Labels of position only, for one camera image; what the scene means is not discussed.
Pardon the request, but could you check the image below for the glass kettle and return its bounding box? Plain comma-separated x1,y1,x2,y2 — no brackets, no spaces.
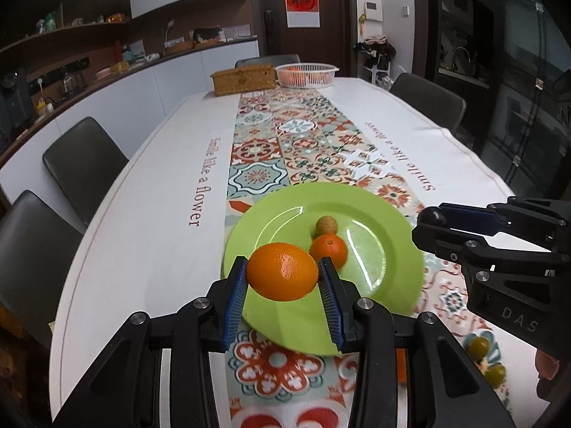
60,66,85,99

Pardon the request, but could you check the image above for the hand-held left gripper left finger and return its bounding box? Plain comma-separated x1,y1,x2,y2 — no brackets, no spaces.
52,256,251,428

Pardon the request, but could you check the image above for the dark grey chair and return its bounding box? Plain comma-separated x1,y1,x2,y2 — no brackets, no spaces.
42,117,130,228
0,190,85,335
235,54,300,70
389,72,467,134

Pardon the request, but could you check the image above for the person's right hand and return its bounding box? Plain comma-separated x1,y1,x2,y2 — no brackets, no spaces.
534,348,560,399

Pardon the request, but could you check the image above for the white patterned tablecloth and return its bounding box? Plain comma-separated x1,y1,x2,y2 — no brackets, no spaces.
49,78,554,428

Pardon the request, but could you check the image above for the green plate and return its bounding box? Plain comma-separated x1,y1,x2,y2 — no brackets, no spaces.
223,182,425,357

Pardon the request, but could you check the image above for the white rack with clothes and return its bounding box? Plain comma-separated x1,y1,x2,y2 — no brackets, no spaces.
357,36,398,85

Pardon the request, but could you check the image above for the glass sliding door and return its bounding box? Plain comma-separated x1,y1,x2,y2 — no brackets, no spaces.
428,0,571,215

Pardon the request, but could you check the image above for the green round fruit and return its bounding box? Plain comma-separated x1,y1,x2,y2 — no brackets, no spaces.
484,363,507,388
466,336,492,363

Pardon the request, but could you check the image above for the white plastic basket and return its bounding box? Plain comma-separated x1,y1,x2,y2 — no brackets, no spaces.
274,63,340,89

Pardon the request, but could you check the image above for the kitchen faucet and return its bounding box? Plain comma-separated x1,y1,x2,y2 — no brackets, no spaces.
453,47,474,74

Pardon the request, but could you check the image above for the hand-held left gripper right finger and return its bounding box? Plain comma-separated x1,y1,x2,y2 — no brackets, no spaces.
317,256,518,428

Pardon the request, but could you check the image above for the white lower cabinet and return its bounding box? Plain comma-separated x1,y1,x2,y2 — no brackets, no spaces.
0,38,260,206

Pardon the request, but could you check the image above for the large orange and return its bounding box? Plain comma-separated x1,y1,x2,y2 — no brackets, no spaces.
246,242,319,301

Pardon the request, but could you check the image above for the wicker box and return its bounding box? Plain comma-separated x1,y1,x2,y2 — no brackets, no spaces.
211,65,276,96

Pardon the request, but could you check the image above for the black water dispenser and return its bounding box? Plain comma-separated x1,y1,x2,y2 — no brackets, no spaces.
0,69,36,130

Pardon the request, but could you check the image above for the brown round fruit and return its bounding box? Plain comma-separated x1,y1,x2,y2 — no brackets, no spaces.
315,216,340,238

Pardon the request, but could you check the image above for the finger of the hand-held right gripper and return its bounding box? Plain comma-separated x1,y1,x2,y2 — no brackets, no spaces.
411,206,571,277
438,197,569,244

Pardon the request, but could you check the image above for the dark wooden door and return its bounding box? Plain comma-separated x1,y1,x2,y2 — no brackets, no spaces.
256,0,353,81

